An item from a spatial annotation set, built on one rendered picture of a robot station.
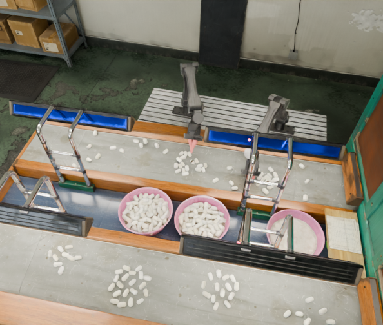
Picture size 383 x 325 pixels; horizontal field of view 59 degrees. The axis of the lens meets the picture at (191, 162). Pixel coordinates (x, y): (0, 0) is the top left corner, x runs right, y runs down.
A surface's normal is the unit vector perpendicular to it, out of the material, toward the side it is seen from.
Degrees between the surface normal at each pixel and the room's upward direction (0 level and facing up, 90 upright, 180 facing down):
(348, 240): 0
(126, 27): 90
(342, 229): 0
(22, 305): 0
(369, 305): 67
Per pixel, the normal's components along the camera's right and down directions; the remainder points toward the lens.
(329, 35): -0.25, 0.74
